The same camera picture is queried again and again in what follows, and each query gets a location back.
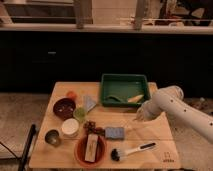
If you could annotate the wooden rectangular block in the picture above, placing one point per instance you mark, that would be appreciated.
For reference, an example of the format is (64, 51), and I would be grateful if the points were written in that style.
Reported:
(91, 147)

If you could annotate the brown grape bunch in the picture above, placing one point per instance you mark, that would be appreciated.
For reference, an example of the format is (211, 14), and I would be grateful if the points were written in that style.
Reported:
(91, 128)

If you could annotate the blue sponge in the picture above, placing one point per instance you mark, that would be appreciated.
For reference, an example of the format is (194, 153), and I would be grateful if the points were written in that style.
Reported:
(115, 133)

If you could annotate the green small cup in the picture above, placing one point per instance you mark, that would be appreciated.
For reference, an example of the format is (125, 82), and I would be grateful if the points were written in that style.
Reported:
(79, 114)

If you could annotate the dark red bowl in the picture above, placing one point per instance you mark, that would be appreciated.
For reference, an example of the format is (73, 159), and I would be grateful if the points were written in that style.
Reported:
(64, 108)

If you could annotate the grey blue triangular cloth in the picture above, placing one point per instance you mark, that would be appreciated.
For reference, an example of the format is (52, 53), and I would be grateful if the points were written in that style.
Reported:
(88, 103)

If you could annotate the green plastic tray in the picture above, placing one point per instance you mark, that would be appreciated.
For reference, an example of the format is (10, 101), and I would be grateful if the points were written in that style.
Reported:
(124, 86)

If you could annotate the orange small fruit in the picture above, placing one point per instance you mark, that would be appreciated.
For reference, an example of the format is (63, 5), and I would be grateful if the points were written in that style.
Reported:
(71, 94)

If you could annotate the white dish brush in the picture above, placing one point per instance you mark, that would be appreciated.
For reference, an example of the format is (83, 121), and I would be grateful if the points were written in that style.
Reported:
(119, 154)

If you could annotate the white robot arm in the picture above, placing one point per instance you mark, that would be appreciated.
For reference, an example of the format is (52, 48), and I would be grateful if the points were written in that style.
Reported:
(170, 100)

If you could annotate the orange plate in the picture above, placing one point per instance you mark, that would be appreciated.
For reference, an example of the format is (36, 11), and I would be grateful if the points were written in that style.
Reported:
(80, 150)

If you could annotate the metal small cup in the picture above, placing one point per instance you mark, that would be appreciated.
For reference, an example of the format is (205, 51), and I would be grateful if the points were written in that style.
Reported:
(52, 138)

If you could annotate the yellow banana piece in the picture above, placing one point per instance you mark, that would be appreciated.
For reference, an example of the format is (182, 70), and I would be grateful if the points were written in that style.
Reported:
(135, 99)

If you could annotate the white round container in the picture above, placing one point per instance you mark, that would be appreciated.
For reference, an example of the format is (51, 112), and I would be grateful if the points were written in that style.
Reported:
(70, 127)

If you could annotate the black chair frame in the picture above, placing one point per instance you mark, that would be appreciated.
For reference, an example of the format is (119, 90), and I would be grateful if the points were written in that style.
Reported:
(22, 160)

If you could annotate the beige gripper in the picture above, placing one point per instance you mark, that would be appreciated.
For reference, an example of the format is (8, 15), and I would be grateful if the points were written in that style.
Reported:
(142, 114)

